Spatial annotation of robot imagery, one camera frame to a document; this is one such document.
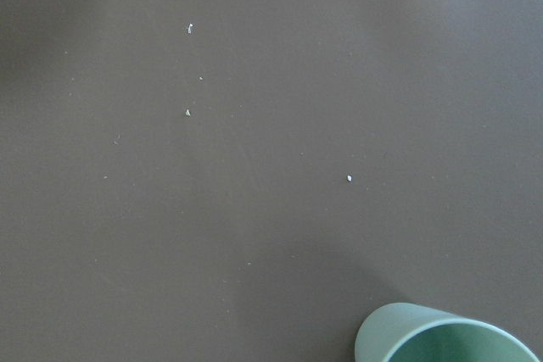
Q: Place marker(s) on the green cup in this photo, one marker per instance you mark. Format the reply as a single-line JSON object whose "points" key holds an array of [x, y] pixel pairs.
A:
{"points": [[411, 332]]}

